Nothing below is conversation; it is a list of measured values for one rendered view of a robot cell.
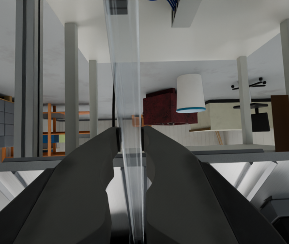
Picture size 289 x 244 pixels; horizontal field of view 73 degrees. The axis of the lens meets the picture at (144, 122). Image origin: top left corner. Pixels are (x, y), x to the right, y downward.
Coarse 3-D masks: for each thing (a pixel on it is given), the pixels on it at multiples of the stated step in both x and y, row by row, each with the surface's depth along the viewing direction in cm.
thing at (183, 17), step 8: (152, 0) 44; (168, 0) 45; (176, 0) 44; (184, 0) 42; (192, 0) 42; (200, 0) 42; (176, 8) 45; (184, 8) 45; (192, 8) 45; (176, 16) 48; (184, 16) 48; (192, 16) 48; (176, 24) 51; (184, 24) 51
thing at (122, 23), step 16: (112, 0) 8; (128, 0) 8; (112, 16) 8; (128, 16) 8; (112, 32) 8; (128, 32) 8; (112, 48) 9; (128, 48) 9; (112, 64) 9; (128, 64) 9; (128, 80) 10; (128, 96) 10; (128, 112) 11; (128, 128) 12; (128, 144) 13; (128, 160) 14; (128, 176) 15; (128, 192) 17
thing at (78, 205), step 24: (96, 144) 10; (120, 144) 12; (72, 168) 9; (96, 168) 9; (48, 192) 7; (72, 192) 7; (96, 192) 7; (48, 216) 7; (72, 216) 6; (96, 216) 6; (24, 240) 6; (48, 240) 6; (72, 240) 6; (96, 240) 6
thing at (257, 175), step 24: (0, 168) 16; (24, 168) 16; (120, 168) 17; (144, 168) 17; (216, 168) 17; (240, 168) 17; (264, 168) 18; (288, 168) 18; (0, 192) 18; (120, 192) 19; (144, 192) 19; (240, 192) 20; (264, 192) 20; (288, 192) 21; (120, 216) 23; (144, 216) 23; (120, 240) 28
